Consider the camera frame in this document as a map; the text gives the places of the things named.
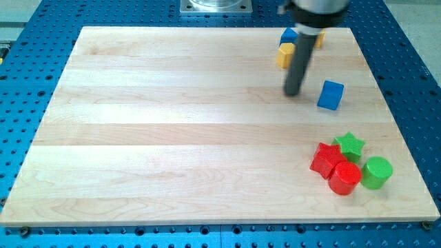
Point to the blue cube block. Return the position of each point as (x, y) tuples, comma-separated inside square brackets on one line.
[(331, 95)]

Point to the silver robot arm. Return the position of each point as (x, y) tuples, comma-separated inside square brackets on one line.
[(311, 17)]

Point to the red cylinder block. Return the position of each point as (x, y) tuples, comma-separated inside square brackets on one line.
[(344, 178)]

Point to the light wooden board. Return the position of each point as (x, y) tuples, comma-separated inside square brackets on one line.
[(182, 126)]

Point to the dark grey cylindrical stylus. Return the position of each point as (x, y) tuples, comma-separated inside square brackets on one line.
[(300, 61)]

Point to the blue block behind stylus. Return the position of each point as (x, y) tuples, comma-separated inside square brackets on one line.
[(289, 35)]

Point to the yellow hexagon block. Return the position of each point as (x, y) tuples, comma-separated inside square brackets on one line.
[(285, 53)]

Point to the blue perforated table plate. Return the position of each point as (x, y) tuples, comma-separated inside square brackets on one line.
[(37, 58)]

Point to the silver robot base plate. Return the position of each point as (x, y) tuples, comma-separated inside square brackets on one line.
[(215, 6)]

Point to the yellow block behind stylus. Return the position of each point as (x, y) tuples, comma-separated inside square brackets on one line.
[(319, 40)]

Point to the green star block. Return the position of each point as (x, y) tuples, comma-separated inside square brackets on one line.
[(350, 146)]

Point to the red star block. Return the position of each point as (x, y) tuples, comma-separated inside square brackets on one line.
[(326, 157)]

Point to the green cylinder block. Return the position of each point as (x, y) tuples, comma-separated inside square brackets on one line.
[(375, 172)]

